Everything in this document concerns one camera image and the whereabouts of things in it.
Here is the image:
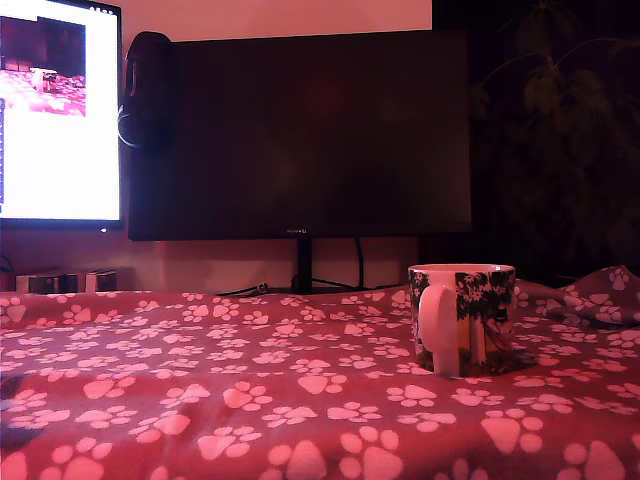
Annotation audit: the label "leaf print coffee mug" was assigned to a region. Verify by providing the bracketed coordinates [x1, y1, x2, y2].
[407, 263, 517, 379]

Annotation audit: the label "black monitor stand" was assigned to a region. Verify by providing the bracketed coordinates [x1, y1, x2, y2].
[291, 237, 401, 295]

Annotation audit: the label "dark computer monitor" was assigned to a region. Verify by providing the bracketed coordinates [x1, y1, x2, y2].
[127, 28, 474, 242]

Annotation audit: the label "paw print cloth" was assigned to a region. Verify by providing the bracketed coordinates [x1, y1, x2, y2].
[0, 264, 640, 480]

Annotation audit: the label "dark slim book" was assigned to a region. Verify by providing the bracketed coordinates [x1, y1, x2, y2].
[54, 272, 84, 294]
[95, 268, 136, 292]

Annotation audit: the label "black headphones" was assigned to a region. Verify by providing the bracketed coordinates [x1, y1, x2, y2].
[118, 30, 174, 151]

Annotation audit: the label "lit computer monitor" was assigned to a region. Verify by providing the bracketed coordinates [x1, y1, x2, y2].
[0, 0, 125, 232]

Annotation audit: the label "large house plant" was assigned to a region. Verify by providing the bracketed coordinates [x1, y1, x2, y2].
[469, 0, 640, 281]

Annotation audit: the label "black monitor cable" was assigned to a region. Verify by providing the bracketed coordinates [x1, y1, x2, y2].
[353, 237, 366, 290]

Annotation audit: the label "black desk cable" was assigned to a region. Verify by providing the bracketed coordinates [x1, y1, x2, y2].
[217, 282, 269, 296]

